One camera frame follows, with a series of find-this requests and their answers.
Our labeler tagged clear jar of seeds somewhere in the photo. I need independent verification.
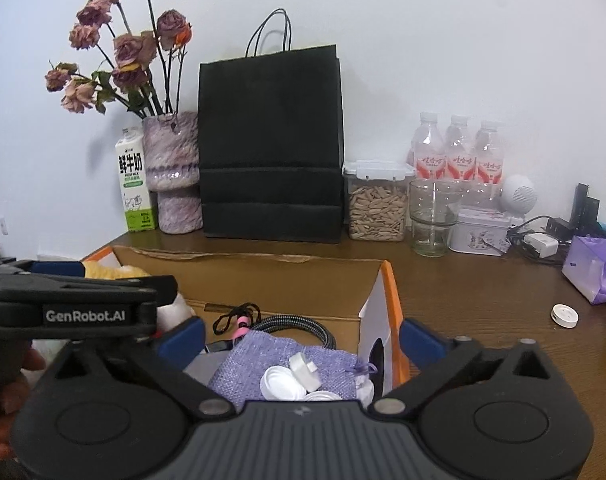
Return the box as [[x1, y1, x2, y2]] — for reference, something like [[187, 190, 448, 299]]
[[343, 160, 416, 242]]

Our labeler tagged grey braided cable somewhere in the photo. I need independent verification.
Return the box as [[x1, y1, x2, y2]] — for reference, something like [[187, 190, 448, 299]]
[[213, 302, 339, 356]]

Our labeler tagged white charger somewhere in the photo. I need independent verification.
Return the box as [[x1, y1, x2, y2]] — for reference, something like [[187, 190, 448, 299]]
[[524, 231, 560, 260]]

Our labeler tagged red orange cardboard box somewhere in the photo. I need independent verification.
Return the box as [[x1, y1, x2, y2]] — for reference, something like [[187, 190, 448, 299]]
[[82, 245, 412, 397]]

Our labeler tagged purple woven pouch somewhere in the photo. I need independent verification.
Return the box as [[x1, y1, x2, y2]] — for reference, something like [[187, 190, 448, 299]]
[[208, 329, 379, 403]]

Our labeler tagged small white round cap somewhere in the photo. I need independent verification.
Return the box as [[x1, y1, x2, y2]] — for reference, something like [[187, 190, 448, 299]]
[[550, 304, 579, 330]]

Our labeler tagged white green milk carton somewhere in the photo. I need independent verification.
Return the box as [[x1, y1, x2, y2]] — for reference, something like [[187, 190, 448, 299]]
[[114, 126, 159, 233]]

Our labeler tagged brown wooden desktop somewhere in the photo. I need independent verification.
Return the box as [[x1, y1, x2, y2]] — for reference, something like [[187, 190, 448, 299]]
[[78, 230, 606, 480]]

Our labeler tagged white knobbed plastic cap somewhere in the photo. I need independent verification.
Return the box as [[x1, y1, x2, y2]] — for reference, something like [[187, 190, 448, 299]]
[[289, 352, 324, 391]]

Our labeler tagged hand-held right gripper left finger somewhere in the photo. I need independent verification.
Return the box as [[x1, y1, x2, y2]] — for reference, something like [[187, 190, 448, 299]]
[[52, 316, 233, 416]]

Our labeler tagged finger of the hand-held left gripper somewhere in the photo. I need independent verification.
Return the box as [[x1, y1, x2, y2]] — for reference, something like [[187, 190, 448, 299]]
[[0, 272, 179, 306], [0, 258, 86, 281]]

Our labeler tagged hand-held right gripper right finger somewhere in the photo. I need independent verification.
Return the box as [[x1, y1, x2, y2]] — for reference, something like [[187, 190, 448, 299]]
[[369, 318, 560, 416]]

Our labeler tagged black upright box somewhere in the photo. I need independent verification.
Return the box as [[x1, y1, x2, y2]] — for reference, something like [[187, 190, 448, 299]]
[[573, 182, 601, 233]]

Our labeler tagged white round speaker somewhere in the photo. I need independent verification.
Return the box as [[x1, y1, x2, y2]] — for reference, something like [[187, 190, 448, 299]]
[[499, 174, 538, 226]]

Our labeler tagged purple marbled vase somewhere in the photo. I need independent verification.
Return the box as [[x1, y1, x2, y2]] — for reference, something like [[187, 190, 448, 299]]
[[142, 111, 204, 235]]

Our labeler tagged white printed tin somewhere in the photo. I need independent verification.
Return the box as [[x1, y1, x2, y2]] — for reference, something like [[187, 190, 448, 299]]
[[449, 207, 509, 257]]

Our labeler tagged black paper bag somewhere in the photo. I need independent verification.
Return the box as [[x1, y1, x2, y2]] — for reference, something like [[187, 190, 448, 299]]
[[198, 8, 345, 245]]

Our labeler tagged purple tissue pack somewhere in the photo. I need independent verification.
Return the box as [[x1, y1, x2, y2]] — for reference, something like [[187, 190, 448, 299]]
[[562, 235, 606, 306]]

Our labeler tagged dried pink rose bouquet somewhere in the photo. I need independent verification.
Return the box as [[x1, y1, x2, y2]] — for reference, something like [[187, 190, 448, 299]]
[[45, 0, 193, 117]]

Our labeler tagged clear glass cup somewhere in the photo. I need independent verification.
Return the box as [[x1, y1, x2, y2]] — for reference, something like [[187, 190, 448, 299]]
[[409, 178, 463, 258]]

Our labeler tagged yellow white plush toy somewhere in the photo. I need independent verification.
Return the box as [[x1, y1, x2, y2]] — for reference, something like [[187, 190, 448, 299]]
[[83, 261, 196, 334]]

